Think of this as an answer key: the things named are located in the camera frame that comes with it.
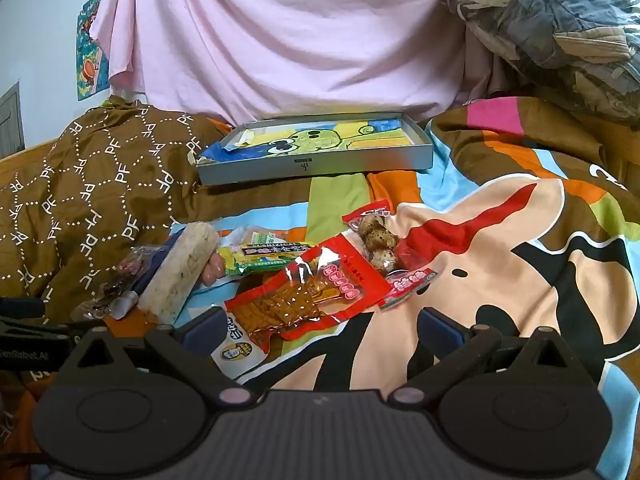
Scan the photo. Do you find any wall poster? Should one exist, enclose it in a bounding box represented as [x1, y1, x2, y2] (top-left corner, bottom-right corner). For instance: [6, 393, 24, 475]
[76, 0, 111, 102]

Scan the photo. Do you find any pink cloth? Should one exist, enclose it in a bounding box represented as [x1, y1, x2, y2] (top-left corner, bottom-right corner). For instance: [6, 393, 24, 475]
[92, 0, 496, 128]

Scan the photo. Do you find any rice cracker roll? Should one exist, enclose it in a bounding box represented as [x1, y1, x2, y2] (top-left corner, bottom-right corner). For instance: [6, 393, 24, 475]
[137, 222, 221, 325]

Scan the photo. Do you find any white yellow snack packet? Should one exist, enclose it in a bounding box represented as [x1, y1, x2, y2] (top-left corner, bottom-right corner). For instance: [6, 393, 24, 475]
[210, 310, 273, 380]

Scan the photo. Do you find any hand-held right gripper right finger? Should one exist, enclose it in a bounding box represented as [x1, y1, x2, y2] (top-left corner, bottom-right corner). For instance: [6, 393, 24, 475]
[387, 306, 586, 408]

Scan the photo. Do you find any plastic bag of clothes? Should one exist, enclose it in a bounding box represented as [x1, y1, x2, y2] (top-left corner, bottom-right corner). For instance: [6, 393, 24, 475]
[416, 0, 640, 126]

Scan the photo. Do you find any red quail egg packet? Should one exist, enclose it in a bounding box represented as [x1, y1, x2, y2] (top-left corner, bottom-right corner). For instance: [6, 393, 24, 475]
[342, 199, 438, 311]

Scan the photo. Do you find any green yellow snack packet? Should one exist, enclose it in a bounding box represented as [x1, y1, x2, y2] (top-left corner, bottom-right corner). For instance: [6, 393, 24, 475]
[217, 240, 313, 277]

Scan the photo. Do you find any dark door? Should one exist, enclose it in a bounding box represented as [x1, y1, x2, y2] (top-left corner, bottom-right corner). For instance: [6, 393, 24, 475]
[0, 80, 26, 158]

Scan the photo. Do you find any pink sausage stick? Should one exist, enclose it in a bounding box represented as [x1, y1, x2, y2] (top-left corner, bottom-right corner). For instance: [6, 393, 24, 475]
[199, 252, 226, 286]

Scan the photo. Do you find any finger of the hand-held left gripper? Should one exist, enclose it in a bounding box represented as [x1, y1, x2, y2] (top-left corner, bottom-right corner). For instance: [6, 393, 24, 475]
[131, 244, 177, 293]

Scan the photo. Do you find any red dried tofu packet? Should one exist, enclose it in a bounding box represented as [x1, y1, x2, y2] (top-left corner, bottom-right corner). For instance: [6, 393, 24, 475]
[224, 232, 393, 353]

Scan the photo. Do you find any cartoon printed blanket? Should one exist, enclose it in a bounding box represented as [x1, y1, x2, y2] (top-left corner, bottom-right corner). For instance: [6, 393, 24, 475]
[110, 95, 640, 480]

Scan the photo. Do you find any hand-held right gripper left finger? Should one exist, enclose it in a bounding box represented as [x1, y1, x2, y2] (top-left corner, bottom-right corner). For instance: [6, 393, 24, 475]
[60, 306, 261, 408]

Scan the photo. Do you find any brown patterned blanket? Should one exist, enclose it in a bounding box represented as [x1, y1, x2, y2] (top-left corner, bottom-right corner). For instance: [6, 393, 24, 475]
[0, 95, 236, 480]

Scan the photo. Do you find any grey tray with cartoon drawing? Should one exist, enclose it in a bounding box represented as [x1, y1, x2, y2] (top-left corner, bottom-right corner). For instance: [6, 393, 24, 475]
[196, 111, 433, 187]

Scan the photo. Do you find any small dark clear-wrapped snack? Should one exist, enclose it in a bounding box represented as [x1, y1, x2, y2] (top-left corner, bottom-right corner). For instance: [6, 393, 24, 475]
[70, 245, 151, 321]

